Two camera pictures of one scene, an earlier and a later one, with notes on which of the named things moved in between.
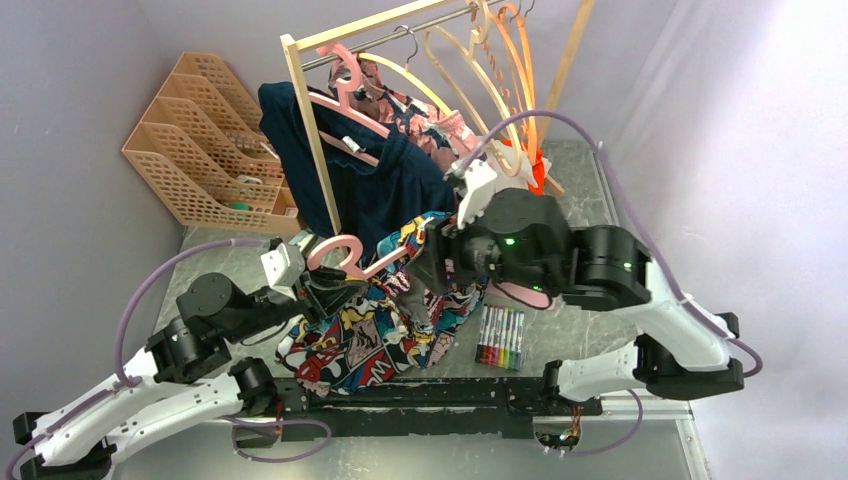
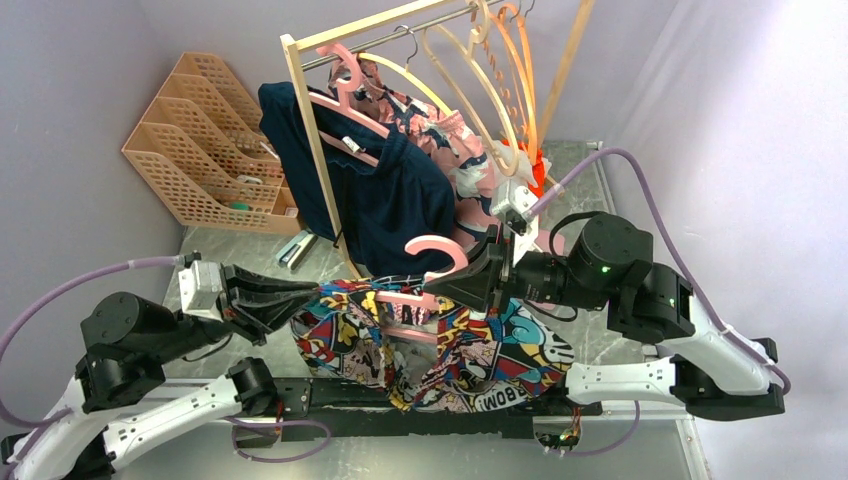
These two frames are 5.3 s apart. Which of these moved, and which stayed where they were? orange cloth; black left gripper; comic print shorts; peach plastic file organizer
Moved: comic print shorts; black left gripper
Stayed: orange cloth; peach plastic file organizer
